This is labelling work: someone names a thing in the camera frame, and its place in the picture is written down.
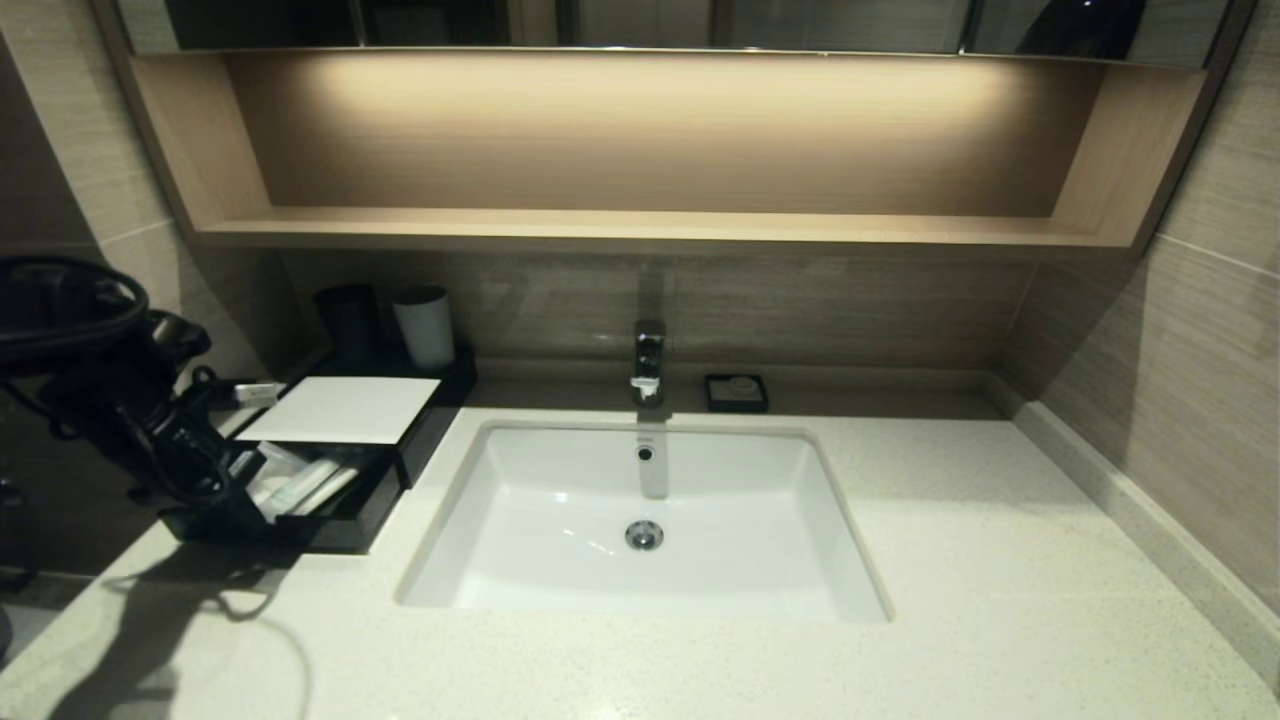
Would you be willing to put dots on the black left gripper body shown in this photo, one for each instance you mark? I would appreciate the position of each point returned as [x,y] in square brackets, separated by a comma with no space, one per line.
[185,445]

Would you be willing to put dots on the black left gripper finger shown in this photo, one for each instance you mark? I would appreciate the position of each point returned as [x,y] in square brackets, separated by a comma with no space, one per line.
[255,495]
[235,500]

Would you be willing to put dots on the short clear toothbrush packet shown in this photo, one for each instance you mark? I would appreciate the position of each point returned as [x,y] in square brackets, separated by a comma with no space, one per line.
[338,485]

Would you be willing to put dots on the black pull-out drawer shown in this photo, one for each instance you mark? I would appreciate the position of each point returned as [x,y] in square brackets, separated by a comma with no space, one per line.
[350,530]

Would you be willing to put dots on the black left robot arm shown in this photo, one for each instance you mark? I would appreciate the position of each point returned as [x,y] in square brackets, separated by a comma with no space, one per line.
[90,390]

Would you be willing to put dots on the black box with white lid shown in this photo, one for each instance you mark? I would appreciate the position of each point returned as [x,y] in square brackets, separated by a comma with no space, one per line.
[345,410]

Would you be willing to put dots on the black cup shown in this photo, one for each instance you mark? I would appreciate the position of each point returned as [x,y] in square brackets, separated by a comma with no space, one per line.
[347,325]

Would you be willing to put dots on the white cup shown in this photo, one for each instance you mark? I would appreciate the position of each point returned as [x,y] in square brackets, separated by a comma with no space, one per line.
[425,330]

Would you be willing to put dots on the chrome sink drain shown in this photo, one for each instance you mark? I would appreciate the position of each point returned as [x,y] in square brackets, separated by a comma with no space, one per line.
[644,536]

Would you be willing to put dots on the white ceramic sink basin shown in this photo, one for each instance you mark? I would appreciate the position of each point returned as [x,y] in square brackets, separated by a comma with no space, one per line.
[650,500]

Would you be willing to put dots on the chrome faucet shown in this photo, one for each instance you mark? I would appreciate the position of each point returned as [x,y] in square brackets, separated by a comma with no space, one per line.
[648,360]

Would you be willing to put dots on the black soap dish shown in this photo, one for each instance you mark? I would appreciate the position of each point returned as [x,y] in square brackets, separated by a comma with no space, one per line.
[715,400]

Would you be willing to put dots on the small beige soap bar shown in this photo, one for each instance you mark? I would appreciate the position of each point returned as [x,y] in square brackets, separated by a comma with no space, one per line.
[741,386]

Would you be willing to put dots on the mirror cabinet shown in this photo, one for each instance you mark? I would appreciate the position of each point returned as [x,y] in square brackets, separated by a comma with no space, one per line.
[800,25]

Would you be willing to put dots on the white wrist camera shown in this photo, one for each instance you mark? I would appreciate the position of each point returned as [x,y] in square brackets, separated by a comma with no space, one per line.
[258,394]

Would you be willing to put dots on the wooden wall shelf niche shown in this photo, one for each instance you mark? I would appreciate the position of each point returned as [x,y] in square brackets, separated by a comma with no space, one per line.
[640,150]

